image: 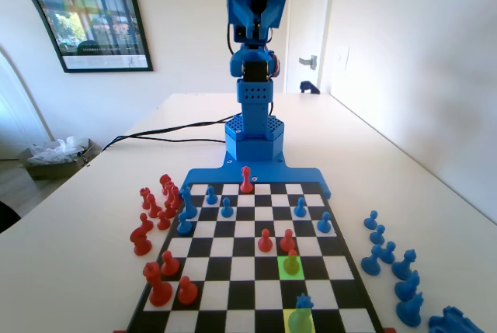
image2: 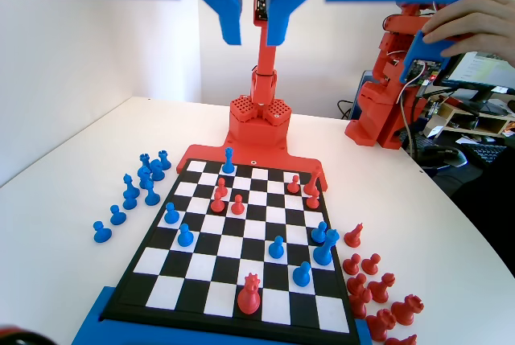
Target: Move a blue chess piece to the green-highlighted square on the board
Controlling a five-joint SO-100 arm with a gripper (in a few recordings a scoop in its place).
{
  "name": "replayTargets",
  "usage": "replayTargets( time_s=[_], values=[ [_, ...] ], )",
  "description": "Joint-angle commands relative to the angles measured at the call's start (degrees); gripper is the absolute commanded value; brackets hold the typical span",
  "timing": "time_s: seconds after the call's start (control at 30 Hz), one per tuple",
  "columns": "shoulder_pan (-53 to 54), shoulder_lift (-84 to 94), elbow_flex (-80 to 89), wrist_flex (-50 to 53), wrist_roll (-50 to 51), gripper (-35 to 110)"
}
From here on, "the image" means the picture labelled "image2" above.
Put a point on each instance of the blue rook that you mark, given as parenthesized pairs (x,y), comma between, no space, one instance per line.
(145,158)
(164,158)

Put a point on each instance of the red robot arm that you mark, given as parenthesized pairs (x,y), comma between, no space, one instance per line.
(265,63)

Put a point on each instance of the blue pawn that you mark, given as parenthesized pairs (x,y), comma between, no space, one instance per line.
(277,248)
(117,216)
(101,234)
(301,275)
(319,232)
(129,202)
(185,236)
(171,214)

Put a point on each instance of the blue knight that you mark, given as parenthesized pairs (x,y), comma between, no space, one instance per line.
(143,177)
(157,171)

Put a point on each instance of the computer monitor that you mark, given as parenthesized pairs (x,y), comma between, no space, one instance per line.
(483,67)

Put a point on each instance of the black keyboard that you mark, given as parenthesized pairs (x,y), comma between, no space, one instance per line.
(483,154)

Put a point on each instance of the blue bishop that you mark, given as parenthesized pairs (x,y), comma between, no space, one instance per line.
(128,182)
(150,196)

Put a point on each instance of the blue queen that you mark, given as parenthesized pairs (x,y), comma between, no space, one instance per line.
(228,164)

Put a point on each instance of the red round object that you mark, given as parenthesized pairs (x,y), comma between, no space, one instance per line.
(16,337)

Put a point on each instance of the blue king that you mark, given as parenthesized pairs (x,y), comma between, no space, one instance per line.
(324,250)

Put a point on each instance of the person's hand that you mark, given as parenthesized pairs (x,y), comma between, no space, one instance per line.
(475,23)

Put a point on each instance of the blue controller board case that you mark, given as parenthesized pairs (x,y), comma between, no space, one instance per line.
(418,49)

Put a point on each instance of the dark blue box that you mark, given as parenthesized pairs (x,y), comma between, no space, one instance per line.
(362,91)

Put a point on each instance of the wooden desk shelf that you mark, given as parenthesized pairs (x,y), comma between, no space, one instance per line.
(495,124)

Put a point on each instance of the red king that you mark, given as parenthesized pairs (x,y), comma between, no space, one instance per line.
(310,186)

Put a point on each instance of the black and white chessboard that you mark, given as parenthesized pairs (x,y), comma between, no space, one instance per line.
(225,240)

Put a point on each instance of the black camera module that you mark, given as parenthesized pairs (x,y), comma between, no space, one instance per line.
(261,3)

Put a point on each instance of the red queen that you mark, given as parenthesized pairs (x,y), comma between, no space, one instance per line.
(249,296)

